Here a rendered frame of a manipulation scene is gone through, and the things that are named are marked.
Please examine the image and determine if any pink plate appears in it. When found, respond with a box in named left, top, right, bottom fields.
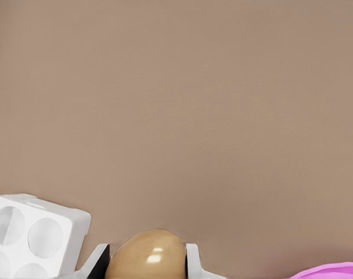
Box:
left=289, top=262, right=353, bottom=279

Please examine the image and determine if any white egg box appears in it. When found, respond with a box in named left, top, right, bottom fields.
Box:
left=0, top=193, right=92, bottom=279

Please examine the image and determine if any brown egg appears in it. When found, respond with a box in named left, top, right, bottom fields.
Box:
left=104, top=228, right=188, bottom=279

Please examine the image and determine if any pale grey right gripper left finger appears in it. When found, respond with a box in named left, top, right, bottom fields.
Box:
left=61, top=242, right=111, bottom=279

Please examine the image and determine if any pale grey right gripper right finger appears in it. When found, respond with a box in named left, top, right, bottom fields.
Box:
left=185, top=242, right=229, bottom=279

